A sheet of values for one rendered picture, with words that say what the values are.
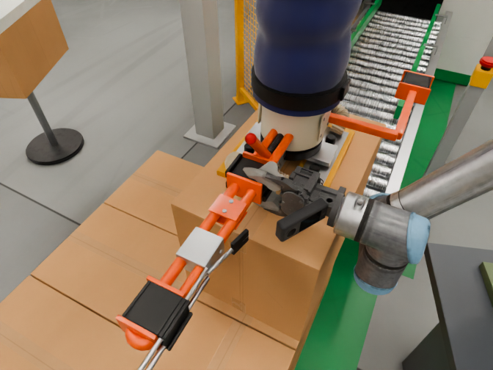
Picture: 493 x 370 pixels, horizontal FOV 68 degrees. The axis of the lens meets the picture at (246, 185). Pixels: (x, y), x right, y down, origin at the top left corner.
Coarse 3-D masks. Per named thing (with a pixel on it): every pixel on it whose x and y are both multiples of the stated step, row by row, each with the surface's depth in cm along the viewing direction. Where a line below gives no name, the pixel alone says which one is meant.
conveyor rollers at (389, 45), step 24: (384, 24) 293; (408, 24) 293; (360, 48) 261; (384, 48) 262; (408, 48) 263; (432, 48) 264; (360, 72) 243; (384, 72) 238; (360, 96) 225; (384, 96) 219; (384, 120) 208; (384, 144) 189; (384, 168) 176
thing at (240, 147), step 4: (244, 136) 108; (244, 140) 107; (240, 144) 106; (244, 144) 105; (236, 148) 104; (240, 148) 104; (244, 148) 101; (248, 148) 100; (252, 148) 100; (232, 152) 103; (252, 152) 101; (224, 160) 101; (220, 168) 99; (224, 168) 99; (216, 172) 99; (220, 172) 98; (224, 172) 98; (224, 176) 98
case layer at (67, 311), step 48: (144, 192) 166; (96, 240) 148; (144, 240) 148; (48, 288) 134; (96, 288) 134; (0, 336) 122; (48, 336) 122; (96, 336) 122; (192, 336) 122; (240, 336) 122; (288, 336) 122
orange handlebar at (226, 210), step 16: (272, 128) 91; (352, 128) 94; (368, 128) 92; (384, 128) 91; (400, 128) 91; (288, 144) 88; (224, 192) 76; (224, 208) 72; (240, 208) 72; (208, 224) 71; (224, 224) 71; (224, 240) 68; (176, 272) 64; (192, 272) 63; (128, 336) 56
